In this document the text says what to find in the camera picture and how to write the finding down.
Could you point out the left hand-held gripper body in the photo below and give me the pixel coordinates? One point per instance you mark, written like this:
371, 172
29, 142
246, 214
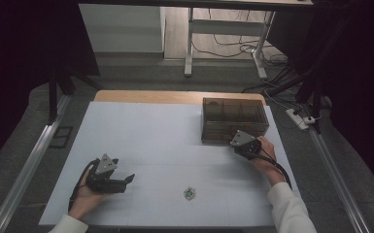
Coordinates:
105, 184

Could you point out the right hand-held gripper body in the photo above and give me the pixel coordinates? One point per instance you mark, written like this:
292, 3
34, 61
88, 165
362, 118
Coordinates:
244, 139

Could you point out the brown transparent drawer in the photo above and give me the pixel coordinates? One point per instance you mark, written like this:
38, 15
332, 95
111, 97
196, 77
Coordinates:
217, 137

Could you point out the brown transparent drawer box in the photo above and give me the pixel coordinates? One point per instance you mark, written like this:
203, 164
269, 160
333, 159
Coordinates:
233, 111

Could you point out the person's left hand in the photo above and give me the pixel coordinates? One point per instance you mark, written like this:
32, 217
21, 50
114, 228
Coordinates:
84, 202

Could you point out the person's right hand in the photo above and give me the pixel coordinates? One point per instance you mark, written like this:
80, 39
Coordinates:
268, 173

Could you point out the white table mat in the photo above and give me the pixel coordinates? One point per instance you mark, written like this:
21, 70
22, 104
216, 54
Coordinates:
142, 145

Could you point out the white power strip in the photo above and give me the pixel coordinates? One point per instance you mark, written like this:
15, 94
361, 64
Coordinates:
296, 119

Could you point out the black metal stand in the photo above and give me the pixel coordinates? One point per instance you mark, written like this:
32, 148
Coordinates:
52, 97
315, 97

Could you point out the white metal desk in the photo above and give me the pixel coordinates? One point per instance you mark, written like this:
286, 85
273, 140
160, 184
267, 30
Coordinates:
226, 27

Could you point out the white cabinet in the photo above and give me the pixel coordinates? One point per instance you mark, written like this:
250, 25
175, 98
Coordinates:
119, 29

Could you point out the dark curtain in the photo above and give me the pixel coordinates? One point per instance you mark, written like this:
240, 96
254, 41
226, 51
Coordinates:
13, 48
362, 64

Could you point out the black floor frame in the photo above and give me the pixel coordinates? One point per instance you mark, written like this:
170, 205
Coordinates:
60, 146

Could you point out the aluminium rail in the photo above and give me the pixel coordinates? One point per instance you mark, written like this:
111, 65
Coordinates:
29, 165
336, 181

